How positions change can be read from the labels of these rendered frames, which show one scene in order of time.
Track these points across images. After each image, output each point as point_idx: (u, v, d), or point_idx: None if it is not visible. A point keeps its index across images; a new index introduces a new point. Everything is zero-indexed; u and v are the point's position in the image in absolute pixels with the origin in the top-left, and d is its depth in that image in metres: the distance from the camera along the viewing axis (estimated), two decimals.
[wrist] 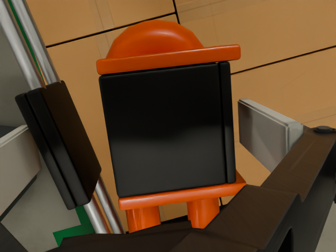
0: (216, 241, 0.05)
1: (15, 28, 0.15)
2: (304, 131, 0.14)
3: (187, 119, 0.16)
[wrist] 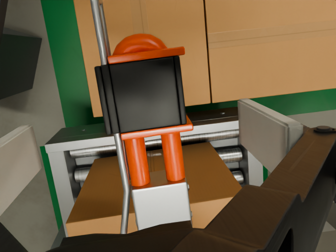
0: (216, 241, 0.05)
1: (102, 31, 0.29)
2: (304, 131, 0.14)
3: (157, 87, 0.29)
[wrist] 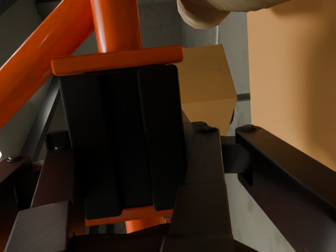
0: (194, 239, 0.05)
1: None
2: (202, 131, 0.16)
3: None
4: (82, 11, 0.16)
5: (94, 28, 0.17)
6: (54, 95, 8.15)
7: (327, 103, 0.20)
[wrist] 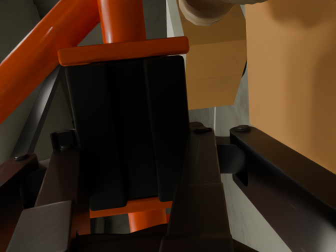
0: (193, 239, 0.05)
1: None
2: (197, 131, 0.16)
3: None
4: (87, 3, 0.16)
5: (99, 20, 0.17)
6: (51, 85, 8.04)
7: (327, 99, 0.20)
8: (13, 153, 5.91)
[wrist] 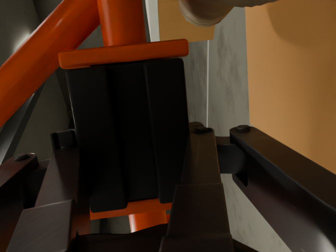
0: (193, 239, 0.05)
1: None
2: (197, 131, 0.16)
3: None
4: (87, 6, 0.16)
5: (99, 23, 0.17)
6: None
7: (326, 100, 0.21)
8: (2, 132, 5.79)
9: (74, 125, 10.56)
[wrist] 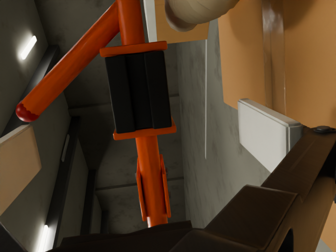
0: (216, 241, 0.05)
1: None
2: (304, 131, 0.14)
3: None
4: (112, 23, 0.28)
5: (118, 32, 0.29)
6: (45, 68, 8.05)
7: (257, 77, 0.33)
8: (5, 129, 5.93)
9: (75, 123, 10.69)
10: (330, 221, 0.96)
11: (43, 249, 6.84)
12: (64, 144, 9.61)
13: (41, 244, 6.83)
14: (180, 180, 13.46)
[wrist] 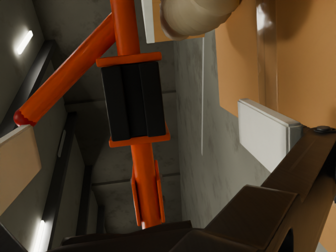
0: (216, 241, 0.05)
1: None
2: (304, 131, 0.14)
3: None
4: (108, 33, 0.29)
5: (114, 42, 0.30)
6: (42, 63, 8.01)
7: (252, 85, 0.35)
8: (1, 125, 5.91)
9: (72, 119, 10.67)
10: None
11: (39, 244, 6.87)
12: (61, 140, 9.60)
13: (38, 239, 6.85)
14: (176, 176, 13.52)
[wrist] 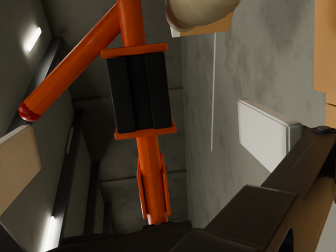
0: (216, 241, 0.05)
1: None
2: (304, 131, 0.14)
3: None
4: (113, 24, 0.29)
5: (119, 33, 0.30)
6: (50, 60, 8.03)
7: None
8: (13, 121, 5.94)
9: (79, 116, 10.70)
10: None
11: (50, 240, 6.92)
12: (69, 137, 9.63)
13: (48, 235, 6.90)
14: (182, 173, 13.53)
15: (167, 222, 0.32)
